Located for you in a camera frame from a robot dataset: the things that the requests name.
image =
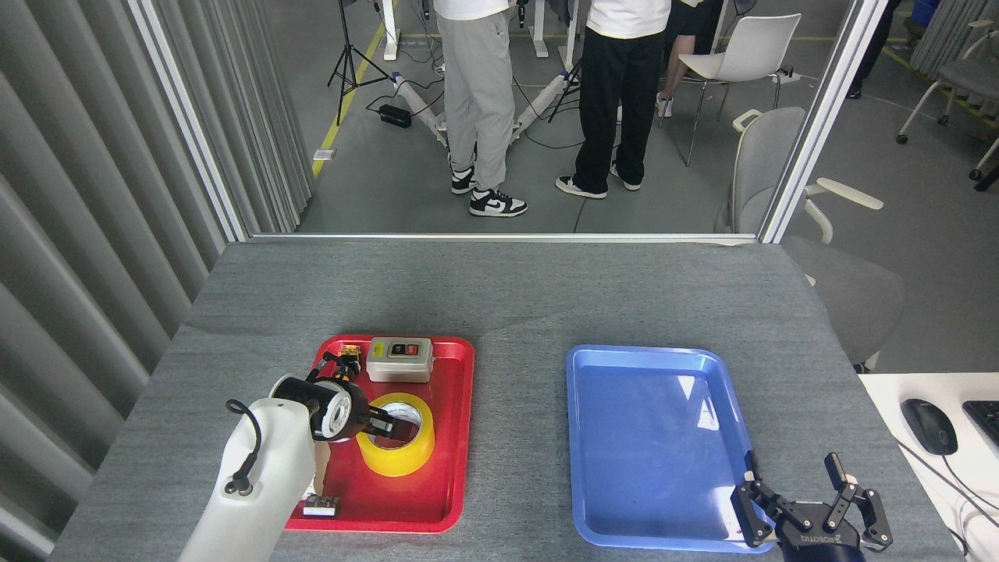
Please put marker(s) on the grey wheeled chair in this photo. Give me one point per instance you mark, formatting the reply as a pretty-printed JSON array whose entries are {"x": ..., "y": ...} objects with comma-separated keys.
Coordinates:
[{"x": 968, "y": 78}]

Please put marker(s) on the grey office chair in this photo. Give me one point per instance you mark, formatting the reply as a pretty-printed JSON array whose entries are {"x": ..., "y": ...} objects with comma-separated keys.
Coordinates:
[{"x": 761, "y": 164}]

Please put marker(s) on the white power strip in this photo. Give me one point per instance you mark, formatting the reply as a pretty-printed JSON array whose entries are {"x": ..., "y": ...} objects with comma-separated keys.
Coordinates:
[{"x": 787, "y": 76}]

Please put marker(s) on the white wheeled stand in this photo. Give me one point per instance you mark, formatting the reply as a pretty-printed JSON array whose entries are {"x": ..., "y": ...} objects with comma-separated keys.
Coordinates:
[{"x": 538, "y": 101}]

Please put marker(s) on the silver rail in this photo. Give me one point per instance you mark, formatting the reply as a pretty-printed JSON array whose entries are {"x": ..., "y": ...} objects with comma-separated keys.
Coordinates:
[{"x": 499, "y": 237}]

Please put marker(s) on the red plastic tray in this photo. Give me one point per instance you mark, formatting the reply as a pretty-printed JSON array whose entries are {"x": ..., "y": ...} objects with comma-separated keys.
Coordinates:
[{"x": 445, "y": 390}]

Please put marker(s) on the white two-button switch box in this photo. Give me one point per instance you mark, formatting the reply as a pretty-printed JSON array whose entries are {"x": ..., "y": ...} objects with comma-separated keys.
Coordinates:
[{"x": 398, "y": 368}]

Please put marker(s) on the black tripod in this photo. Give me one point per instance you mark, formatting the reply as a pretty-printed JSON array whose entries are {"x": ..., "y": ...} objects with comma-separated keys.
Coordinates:
[{"x": 349, "y": 55}]

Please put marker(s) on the black computer mouse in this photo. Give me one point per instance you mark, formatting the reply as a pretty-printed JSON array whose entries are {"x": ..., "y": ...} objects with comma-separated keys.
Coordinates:
[{"x": 929, "y": 428}]

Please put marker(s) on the white red circuit breaker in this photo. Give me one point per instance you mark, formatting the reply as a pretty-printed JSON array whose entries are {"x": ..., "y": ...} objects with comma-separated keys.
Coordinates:
[{"x": 321, "y": 507}]

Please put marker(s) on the white plastic chair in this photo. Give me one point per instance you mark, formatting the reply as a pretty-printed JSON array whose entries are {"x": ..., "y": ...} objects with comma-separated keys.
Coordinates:
[{"x": 749, "y": 51}]

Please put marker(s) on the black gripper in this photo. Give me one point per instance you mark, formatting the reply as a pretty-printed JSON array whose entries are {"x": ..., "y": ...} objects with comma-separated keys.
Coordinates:
[
  {"x": 819, "y": 546},
  {"x": 360, "y": 414}
]

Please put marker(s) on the blue plastic tray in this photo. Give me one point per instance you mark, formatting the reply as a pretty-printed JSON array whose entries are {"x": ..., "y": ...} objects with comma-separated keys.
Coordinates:
[{"x": 648, "y": 445}]

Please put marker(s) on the black keyboard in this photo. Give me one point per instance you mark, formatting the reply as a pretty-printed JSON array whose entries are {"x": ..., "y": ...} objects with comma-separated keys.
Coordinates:
[{"x": 985, "y": 417}]

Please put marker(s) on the white desk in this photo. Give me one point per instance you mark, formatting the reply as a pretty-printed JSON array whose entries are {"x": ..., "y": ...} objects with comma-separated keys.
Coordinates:
[{"x": 890, "y": 394}]

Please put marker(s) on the yellow tape roll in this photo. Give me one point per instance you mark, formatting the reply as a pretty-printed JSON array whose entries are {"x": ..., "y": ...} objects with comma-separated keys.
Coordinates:
[{"x": 394, "y": 464}]

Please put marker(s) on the silver post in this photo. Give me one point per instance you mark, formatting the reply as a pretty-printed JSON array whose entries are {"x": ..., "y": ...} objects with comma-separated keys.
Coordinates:
[
  {"x": 191, "y": 125},
  {"x": 819, "y": 125}
]

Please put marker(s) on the black power adapter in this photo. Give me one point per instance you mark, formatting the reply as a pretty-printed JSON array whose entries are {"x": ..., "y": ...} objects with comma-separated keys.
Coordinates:
[{"x": 395, "y": 115}]

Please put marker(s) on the person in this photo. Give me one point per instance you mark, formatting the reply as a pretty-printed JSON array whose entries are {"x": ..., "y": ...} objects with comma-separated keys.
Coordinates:
[
  {"x": 616, "y": 86},
  {"x": 675, "y": 66},
  {"x": 484, "y": 94},
  {"x": 870, "y": 55}
]

